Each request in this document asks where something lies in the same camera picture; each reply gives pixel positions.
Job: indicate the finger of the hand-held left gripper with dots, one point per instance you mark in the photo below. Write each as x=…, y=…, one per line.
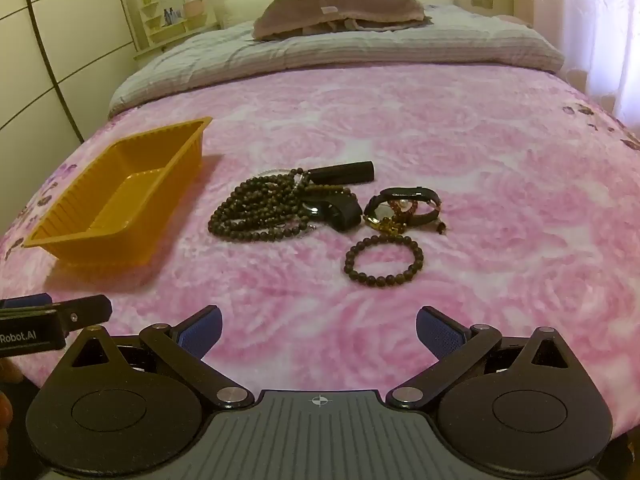
x=85, y=311
x=27, y=300

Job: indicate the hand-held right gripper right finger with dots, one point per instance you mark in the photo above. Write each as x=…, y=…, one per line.
x=437, y=332

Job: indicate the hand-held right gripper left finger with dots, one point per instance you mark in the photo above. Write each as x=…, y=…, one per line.
x=202, y=332

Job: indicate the orange plastic tray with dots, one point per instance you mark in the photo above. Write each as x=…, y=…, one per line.
x=130, y=195

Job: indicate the wide black wristband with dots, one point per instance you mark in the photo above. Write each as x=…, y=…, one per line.
x=345, y=212

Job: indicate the black cylinder tube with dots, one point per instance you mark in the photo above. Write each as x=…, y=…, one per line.
x=345, y=172

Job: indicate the pink floral blanket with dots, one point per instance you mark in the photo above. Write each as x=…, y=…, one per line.
x=500, y=185

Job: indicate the cream wardrobe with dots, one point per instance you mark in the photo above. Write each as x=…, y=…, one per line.
x=60, y=60

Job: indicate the cream vanity shelf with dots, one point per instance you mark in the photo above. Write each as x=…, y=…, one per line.
x=170, y=35

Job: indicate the grey striped quilt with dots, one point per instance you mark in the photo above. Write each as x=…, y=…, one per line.
x=300, y=55

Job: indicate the small blue bottles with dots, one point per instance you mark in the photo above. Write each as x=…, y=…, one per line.
x=171, y=16

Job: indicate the pink pot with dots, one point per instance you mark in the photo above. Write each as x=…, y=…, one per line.
x=193, y=9

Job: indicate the white pillow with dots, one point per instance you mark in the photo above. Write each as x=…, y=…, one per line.
x=240, y=10

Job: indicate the mauve pillow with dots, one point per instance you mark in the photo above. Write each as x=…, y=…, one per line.
x=340, y=10

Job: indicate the sheer pink curtain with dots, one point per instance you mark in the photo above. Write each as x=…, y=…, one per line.
x=590, y=20

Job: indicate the wall socket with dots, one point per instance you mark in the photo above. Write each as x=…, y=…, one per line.
x=481, y=1

